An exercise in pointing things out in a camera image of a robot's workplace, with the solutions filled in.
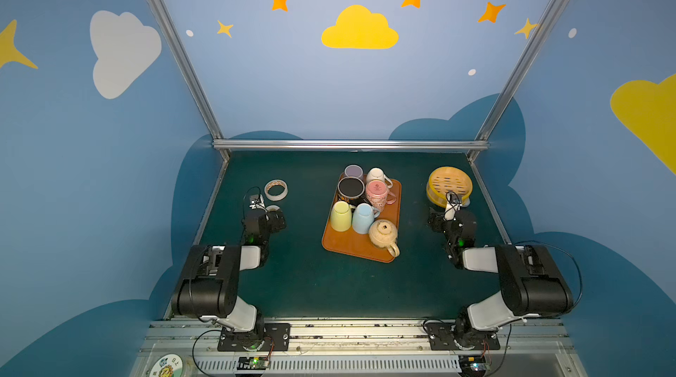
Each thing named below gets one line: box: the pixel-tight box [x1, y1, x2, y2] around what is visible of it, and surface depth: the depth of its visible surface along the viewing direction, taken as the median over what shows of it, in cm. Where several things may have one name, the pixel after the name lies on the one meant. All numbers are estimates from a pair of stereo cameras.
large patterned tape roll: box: [264, 178, 289, 202], surface depth 109 cm
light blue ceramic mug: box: [352, 202, 381, 235], surface depth 94 cm
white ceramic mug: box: [366, 167, 394, 189], surface depth 106 cm
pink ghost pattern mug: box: [365, 179, 397, 214], surface depth 98 cm
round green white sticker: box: [148, 352, 184, 377], surface depth 64 cm
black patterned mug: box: [337, 176, 368, 208], surface depth 98 cm
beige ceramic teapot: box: [368, 219, 401, 258], surface depth 89 cm
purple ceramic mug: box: [343, 163, 365, 181], surface depth 107 cm
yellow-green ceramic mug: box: [330, 200, 356, 233], surface depth 94 cm
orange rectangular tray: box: [321, 173, 403, 263], surface depth 97 cm
